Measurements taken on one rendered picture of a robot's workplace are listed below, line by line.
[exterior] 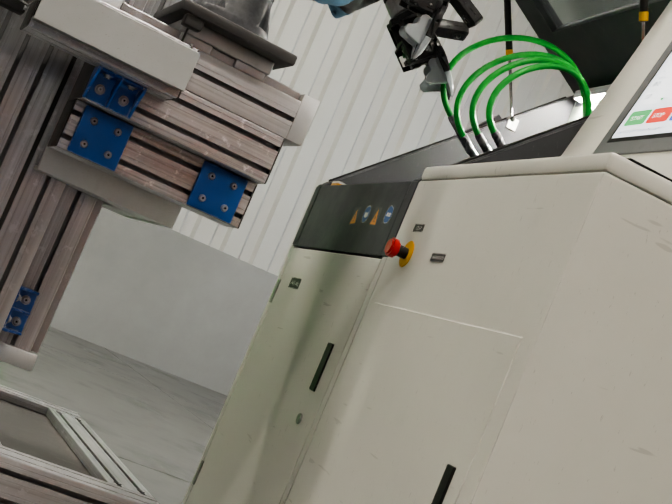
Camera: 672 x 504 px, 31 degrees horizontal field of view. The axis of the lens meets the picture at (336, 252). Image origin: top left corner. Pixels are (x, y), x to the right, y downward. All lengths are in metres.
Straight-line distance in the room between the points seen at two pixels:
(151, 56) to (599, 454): 0.93
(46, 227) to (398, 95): 7.60
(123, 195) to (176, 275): 6.91
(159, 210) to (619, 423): 0.97
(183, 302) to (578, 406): 7.61
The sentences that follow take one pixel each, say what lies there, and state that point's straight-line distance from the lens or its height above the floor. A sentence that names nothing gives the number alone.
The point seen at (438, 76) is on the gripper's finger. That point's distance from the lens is 2.70.
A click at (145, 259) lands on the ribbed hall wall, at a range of 9.08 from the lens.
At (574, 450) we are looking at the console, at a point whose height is 0.58.
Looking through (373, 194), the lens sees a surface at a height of 0.92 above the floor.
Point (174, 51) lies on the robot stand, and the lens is 2.01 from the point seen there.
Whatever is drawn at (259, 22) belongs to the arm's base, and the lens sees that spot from 2.18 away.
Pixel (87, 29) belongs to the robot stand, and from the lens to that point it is 1.98.
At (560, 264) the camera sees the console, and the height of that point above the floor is 0.81.
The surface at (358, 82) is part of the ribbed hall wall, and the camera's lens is 9.64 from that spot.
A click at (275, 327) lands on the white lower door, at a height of 0.59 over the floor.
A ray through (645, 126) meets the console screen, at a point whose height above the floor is 1.17.
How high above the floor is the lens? 0.57
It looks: 5 degrees up
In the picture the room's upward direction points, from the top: 23 degrees clockwise
